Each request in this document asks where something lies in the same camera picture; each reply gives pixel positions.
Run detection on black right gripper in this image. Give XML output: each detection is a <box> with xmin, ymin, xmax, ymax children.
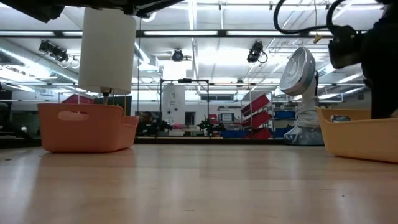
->
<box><xmin>360</xmin><ymin>14</ymin><xmax>398</xmax><ymax>121</ymax></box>

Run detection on yellow plastic bin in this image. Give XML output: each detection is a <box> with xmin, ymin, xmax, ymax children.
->
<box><xmin>315</xmin><ymin>106</ymin><xmax>398</xmax><ymax>164</ymax></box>

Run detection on orange plastic bin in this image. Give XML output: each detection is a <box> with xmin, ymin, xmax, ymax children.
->
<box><xmin>36</xmin><ymin>103</ymin><xmax>140</xmax><ymax>154</ymax></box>

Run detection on small grey desk fan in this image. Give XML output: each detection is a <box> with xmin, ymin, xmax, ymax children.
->
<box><xmin>279</xmin><ymin>46</ymin><xmax>325</xmax><ymax>146</ymax></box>

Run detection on yellow hanging connector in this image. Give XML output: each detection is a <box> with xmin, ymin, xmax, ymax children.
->
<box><xmin>313</xmin><ymin>0</ymin><xmax>323</xmax><ymax>44</ymax></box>

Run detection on blue shelf crate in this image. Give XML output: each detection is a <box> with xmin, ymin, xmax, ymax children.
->
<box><xmin>273</xmin><ymin>110</ymin><xmax>296</xmax><ymax>121</ymax></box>
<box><xmin>273</xmin><ymin>125</ymin><xmax>295</xmax><ymax>138</ymax></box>

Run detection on red folded panel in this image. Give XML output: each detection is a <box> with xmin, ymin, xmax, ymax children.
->
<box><xmin>239</xmin><ymin>93</ymin><xmax>274</xmax><ymax>140</ymax></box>

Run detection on blue storage bin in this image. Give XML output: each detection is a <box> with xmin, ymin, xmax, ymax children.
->
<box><xmin>220</xmin><ymin>129</ymin><xmax>252</xmax><ymax>139</ymax></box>

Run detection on white cylindrical tank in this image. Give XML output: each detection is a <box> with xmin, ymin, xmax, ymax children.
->
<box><xmin>161</xmin><ymin>83</ymin><xmax>187</xmax><ymax>125</ymax></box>

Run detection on round black lamp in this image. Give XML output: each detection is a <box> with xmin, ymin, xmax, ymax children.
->
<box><xmin>171</xmin><ymin>49</ymin><xmax>191</xmax><ymax>62</ymax></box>

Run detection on person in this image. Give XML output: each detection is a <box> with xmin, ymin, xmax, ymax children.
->
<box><xmin>138</xmin><ymin>111</ymin><xmax>154</xmax><ymax>126</ymax></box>

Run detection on white cylinder lamp wooden base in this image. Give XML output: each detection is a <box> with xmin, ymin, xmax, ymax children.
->
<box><xmin>77</xmin><ymin>6</ymin><xmax>137</xmax><ymax>105</ymax></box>

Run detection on red angular object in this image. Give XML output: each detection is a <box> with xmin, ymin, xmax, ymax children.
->
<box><xmin>61</xmin><ymin>93</ymin><xmax>95</xmax><ymax>105</ymax></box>

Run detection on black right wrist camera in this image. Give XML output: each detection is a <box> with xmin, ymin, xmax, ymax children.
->
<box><xmin>328</xmin><ymin>24</ymin><xmax>363</xmax><ymax>70</ymax></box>

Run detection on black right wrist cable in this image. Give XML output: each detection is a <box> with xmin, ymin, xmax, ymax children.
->
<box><xmin>272</xmin><ymin>0</ymin><xmax>346</xmax><ymax>35</ymax></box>

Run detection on black metal gantry frame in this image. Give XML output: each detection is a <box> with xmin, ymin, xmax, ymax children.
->
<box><xmin>159</xmin><ymin>78</ymin><xmax>210</xmax><ymax>138</ymax></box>

